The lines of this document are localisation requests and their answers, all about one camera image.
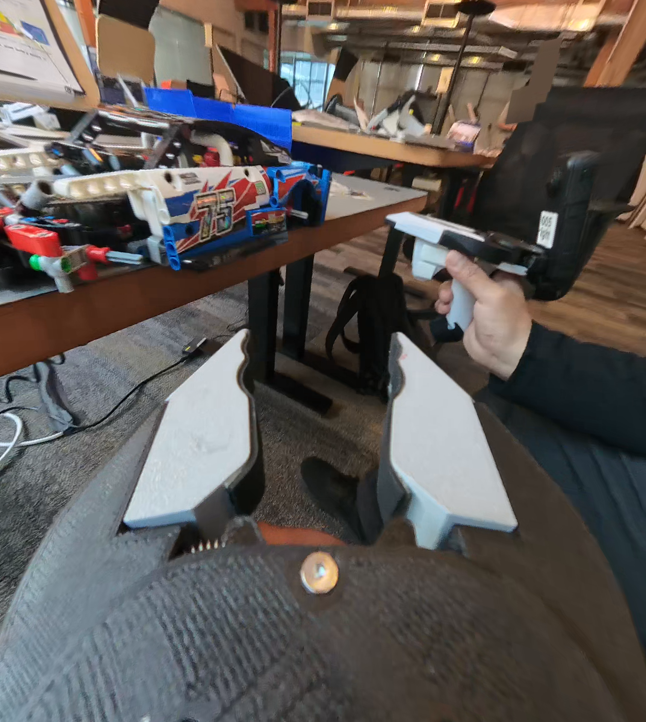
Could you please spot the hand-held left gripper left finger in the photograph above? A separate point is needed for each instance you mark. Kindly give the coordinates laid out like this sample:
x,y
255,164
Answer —
x,y
199,445

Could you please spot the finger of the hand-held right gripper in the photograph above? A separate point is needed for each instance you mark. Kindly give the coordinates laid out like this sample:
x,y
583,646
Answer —
x,y
441,231

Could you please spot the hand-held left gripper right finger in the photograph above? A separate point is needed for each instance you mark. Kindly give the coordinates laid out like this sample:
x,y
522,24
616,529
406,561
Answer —
x,y
441,451

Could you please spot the blue white brick race car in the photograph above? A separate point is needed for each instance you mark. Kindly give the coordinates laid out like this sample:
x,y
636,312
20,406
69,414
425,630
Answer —
x,y
187,208

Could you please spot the person's right forearm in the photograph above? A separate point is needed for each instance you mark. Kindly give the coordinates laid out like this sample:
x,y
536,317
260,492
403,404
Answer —
x,y
599,389

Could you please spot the grey desk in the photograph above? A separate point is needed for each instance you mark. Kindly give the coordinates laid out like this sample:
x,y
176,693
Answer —
x,y
368,197

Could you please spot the tan desk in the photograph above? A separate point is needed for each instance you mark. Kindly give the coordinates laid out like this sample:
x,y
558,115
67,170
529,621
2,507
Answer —
x,y
379,148

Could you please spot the person's right hand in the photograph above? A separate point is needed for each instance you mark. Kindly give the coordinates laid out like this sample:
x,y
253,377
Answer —
x,y
497,321

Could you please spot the black power adapter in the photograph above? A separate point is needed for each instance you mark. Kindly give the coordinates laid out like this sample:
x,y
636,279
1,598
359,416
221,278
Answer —
x,y
194,346

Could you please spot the black backpack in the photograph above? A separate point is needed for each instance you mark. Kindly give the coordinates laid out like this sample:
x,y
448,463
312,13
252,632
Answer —
x,y
373,321

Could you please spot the grey and black tool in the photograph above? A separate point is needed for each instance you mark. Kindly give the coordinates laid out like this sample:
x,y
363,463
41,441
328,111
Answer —
x,y
401,118

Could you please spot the black floor lamp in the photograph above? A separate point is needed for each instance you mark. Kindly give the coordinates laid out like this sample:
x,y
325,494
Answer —
x,y
461,56

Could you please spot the blue plastic bin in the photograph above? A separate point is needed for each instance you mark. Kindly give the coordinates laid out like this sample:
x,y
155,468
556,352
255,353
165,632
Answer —
x,y
227,115

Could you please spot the cardboard box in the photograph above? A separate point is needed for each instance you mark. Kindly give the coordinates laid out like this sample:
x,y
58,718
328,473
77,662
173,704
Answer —
x,y
125,51

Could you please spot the instruction booklet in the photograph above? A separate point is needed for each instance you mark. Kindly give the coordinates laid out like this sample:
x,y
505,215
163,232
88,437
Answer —
x,y
7,45

